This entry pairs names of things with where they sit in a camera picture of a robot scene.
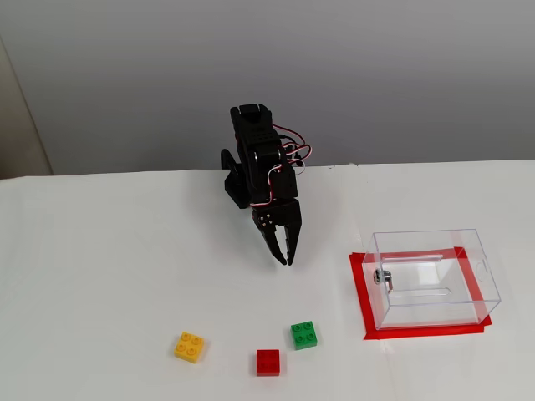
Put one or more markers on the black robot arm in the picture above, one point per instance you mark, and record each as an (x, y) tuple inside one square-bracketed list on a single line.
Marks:
[(255, 133)]

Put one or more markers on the green lego brick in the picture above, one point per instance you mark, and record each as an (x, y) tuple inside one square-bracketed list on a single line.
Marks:
[(304, 335)]

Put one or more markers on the red lego brick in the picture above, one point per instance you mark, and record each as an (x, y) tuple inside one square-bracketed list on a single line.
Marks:
[(268, 363)]

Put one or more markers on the red tape frame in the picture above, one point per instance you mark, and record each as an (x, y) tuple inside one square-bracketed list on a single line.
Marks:
[(359, 292)]

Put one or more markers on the yellow lego brick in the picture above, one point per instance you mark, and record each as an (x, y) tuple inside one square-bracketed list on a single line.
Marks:
[(189, 346)]

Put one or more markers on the transparent plastic box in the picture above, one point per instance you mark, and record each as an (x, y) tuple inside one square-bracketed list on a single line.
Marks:
[(430, 309)]

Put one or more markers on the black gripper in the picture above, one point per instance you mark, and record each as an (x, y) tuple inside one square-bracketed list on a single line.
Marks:
[(283, 215)]

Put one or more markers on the silver cam lock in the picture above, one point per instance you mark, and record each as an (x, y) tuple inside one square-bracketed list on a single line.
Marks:
[(382, 277)]

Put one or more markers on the large grey backdrop board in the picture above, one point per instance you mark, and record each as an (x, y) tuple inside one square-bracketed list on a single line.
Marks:
[(292, 62)]

